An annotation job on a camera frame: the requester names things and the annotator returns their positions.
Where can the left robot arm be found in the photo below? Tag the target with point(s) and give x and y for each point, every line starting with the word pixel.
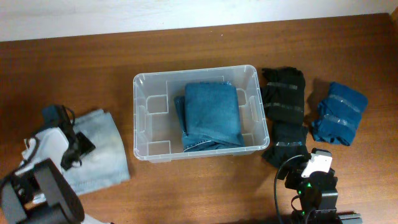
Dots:
pixel 36 191

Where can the light blue jeans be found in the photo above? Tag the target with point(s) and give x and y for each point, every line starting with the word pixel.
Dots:
pixel 106 165

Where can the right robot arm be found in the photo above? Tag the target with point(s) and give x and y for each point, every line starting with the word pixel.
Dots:
pixel 317 206

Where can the dark blue jeans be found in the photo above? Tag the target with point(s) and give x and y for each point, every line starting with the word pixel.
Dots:
pixel 208 114

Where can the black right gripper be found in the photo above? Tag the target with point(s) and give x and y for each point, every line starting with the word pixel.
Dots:
pixel 295 179

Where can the large black taped garment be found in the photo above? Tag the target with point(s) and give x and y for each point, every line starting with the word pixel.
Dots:
pixel 283 95

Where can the teal taped garment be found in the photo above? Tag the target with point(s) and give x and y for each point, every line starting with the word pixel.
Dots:
pixel 340 114

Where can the small black taped garment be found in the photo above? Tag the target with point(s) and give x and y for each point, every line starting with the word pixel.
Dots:
pixel 289 140

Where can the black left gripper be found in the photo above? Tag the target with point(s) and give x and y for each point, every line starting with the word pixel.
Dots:
pixel 72 147

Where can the clear plastic storage container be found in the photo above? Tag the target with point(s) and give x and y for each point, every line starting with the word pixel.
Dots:
pixel 157 132

